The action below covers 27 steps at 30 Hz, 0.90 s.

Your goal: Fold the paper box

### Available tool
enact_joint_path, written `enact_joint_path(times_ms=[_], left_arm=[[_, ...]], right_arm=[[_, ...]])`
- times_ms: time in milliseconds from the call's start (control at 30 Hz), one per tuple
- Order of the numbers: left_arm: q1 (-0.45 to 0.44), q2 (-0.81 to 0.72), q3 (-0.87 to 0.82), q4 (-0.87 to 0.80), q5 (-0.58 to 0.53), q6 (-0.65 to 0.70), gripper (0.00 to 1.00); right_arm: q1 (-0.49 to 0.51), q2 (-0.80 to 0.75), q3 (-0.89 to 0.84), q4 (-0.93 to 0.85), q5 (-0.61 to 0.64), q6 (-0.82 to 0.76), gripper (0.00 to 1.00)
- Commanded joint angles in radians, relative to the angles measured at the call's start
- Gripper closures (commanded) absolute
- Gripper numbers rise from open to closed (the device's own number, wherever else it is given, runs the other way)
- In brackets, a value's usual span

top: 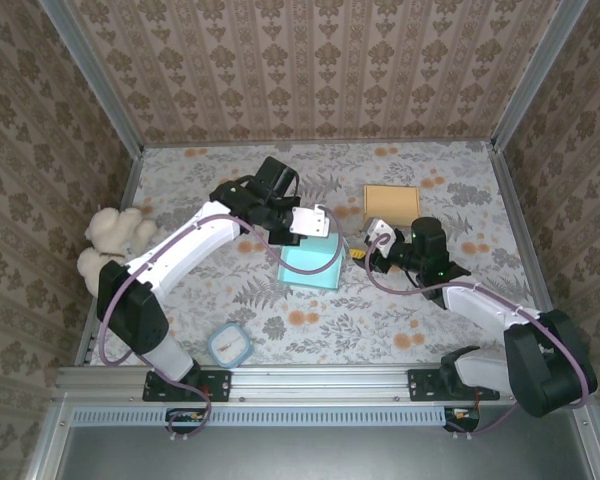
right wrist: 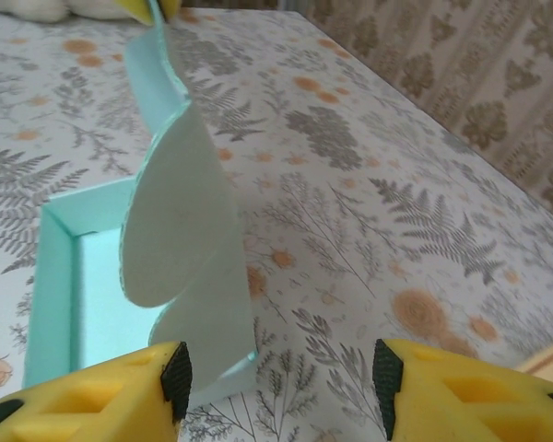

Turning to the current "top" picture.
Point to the light blue paper box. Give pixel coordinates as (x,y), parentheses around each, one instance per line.
(310,260)

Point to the yellow paper box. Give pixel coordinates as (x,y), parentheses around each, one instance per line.
(391,200)

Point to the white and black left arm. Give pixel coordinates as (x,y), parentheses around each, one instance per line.
(180,250)

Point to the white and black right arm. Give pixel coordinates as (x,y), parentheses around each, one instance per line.
(480,305)

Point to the floral patterned table cover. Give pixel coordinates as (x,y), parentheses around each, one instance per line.
(330,340)

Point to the square blue-rimmed container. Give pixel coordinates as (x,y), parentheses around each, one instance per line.
(230,345)

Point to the white teddy bear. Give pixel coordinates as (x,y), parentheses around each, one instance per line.
(112,227)

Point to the black connector board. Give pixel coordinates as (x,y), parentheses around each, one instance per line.
(187,420)
(462,419)

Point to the grey metal panel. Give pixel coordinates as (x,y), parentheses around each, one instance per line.
(305,455)

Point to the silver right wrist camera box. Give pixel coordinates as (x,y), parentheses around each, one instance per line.
(382,230)

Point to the aluminium side rail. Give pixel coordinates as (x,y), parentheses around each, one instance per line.
(528,250)
(132,175)

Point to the aluminium mounting rail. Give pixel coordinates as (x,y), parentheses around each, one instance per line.
(320,382)

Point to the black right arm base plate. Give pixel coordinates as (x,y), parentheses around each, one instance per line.
(420,387)

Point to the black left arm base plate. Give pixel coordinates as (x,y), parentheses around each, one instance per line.
(220,387)

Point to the aluminium frame post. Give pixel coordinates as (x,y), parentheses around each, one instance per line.
(535,75)
(100,85)

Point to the aluminium lower frame bar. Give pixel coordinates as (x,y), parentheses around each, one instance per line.
(597,440)
(47,440)

